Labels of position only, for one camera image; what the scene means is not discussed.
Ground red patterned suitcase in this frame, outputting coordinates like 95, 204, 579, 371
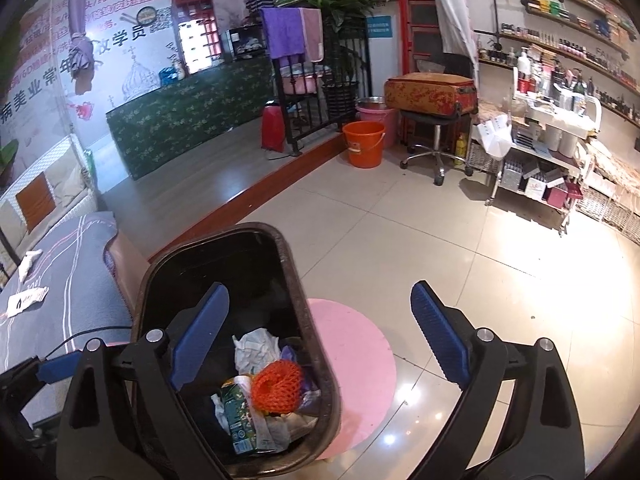
384, 73, 478, 117

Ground pink basin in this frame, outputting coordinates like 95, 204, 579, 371
280, 72, 321, 95

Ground white plastic sheet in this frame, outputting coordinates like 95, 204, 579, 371
427, 0, 481, 61

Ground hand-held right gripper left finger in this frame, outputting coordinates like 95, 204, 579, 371
56, 281, 231, 480

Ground white plastic bag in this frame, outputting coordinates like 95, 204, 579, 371
260, 407, 321, 453
232, 328, 282, 376

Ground dark brown trash bin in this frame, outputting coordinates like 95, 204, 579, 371
131, 222, 335, 476

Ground black display box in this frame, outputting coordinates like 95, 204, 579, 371
227, 25, 266, 58

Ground black swivel stool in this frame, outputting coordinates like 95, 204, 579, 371
400, 52, 476, 186

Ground white paper bag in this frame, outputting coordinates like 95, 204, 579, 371
472, 115, 513, 157

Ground orange cushion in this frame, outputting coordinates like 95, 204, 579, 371
15, 178, 55, 231

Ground pink round mat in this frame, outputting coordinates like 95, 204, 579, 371
305, 298, 398, 461

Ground blue wall sign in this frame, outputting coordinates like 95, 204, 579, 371
367, 16, 396, 38

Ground white trolley cart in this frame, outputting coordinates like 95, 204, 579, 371
485, 67, 603, 236

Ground purple plastic bag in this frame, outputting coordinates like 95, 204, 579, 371
280, 344, 321, 411

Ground black iron railing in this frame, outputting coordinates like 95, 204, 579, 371
272, 25, 373, 156

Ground red phone booth cabinet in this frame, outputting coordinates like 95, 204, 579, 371
170, 0, 223, 76

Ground pink towel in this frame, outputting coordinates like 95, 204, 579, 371
299, 7, 325, 62

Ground orange foam fruit net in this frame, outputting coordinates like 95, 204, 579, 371
250, 359, 305, 415

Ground row of white wicker baskets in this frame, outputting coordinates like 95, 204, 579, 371
575, 140, 640, 246

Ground pink bed base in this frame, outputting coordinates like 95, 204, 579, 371
107, 232, 151, 321

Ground wall shelves with bottles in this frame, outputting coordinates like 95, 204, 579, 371
472, 0, 640, 126

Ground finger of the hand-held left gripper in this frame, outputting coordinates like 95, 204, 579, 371
0, 350, 83, 403
0, 402, 57, 445

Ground green patterned counter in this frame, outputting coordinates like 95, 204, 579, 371
106, 55, 281, 181

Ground green drink carton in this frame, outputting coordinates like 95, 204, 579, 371
220, 379, 261, 455

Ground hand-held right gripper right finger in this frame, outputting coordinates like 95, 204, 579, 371
407, 281, 586, 480

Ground red door frame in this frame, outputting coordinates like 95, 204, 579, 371
392, 0, 443, 81

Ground orange bucket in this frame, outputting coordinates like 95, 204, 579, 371
342, 121, 387, 169

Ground crumpled white paper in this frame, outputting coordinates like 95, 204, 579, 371
19, 249, 48, 283

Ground red bag on floor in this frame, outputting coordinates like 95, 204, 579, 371
261, 101, 287, 153

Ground white wicker sofa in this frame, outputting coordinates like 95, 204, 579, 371
0, 132, 98, 261

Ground purple towel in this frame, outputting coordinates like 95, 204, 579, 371
261, 7, 307, 59

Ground purple hanging drape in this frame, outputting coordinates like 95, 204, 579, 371
62, 0, 98, 96

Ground pink bucket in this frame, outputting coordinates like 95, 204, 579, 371
356, 105, 398, 148

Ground wall poster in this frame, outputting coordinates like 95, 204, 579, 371
0, 0, 261, 161

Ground beige cushion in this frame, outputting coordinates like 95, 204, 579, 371
44, 157, 88, 206
0, 207, 23, 261

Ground black cable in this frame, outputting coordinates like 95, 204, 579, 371
47, 326, 132, 361

